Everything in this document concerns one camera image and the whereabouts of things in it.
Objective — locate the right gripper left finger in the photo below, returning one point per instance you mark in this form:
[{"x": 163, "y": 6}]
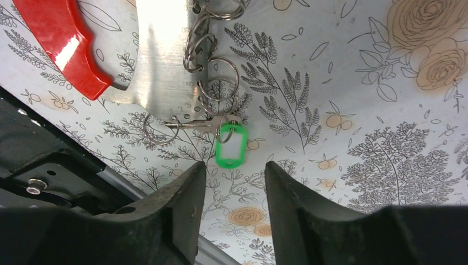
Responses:
[{"x": 161, "y": 228}]

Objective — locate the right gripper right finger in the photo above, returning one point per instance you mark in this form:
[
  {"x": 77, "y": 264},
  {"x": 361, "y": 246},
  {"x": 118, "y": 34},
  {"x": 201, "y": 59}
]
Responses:
[{"x": 308, "y": 228}]

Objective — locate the green tag key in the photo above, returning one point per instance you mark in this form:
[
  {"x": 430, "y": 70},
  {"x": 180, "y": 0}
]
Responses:
[{"x": 230, "y": 137}]

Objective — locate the red tag key bunch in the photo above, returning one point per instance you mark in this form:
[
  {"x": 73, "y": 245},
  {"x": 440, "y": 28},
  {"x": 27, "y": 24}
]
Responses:
[{"x": 170, "y": 79}]

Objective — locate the floral table mat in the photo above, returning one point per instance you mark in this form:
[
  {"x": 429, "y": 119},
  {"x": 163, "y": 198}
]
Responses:
[{"x": 364, "y": 102}]

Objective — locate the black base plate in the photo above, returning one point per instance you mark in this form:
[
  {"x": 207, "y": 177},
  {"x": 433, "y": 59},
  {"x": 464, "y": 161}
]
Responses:
[{"x": 41, "y": 166}]

